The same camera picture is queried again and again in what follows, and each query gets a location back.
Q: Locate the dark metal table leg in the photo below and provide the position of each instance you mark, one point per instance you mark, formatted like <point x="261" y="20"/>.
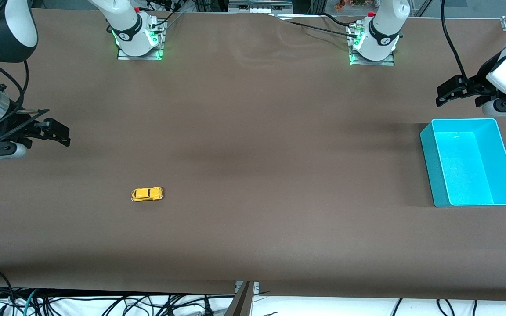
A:
<point x="240" y="305"/>

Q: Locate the silver table bracket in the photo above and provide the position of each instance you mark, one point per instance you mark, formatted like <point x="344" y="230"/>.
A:
<point x="256" y="287"/>

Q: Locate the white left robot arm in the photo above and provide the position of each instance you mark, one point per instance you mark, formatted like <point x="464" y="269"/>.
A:
<point x="393" y="11"/>

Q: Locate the orange plastic item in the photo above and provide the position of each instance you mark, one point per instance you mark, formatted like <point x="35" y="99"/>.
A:
<point x="340" y="4"/>

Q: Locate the grey power strip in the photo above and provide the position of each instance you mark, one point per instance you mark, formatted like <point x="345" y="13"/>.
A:
<point x="259" y="5"/>

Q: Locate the yellow toy beetle car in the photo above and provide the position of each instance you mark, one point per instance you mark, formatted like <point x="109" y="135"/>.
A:
<point x="146" y="194"/>

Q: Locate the brown table cover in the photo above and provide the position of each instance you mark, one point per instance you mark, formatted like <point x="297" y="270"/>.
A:
<point x="253" y="175"/>

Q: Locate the cyan plastic bin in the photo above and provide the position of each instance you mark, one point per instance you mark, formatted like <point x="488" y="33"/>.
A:
<point x="468" y="175"/>

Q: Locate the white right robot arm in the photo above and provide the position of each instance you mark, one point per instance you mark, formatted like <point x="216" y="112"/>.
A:
<point x="20" y="22"/>

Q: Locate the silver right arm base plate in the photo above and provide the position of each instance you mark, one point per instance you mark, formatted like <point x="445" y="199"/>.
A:
<point x="141" y="56"/>

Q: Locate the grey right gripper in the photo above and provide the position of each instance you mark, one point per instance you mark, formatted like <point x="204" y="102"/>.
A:
<point x="23" y="127"/>

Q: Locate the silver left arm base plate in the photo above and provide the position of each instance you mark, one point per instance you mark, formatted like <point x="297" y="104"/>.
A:
<point x="374" y="62"/>

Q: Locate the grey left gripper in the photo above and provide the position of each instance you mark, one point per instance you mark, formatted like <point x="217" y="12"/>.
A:
<point x="478" y="83"/>

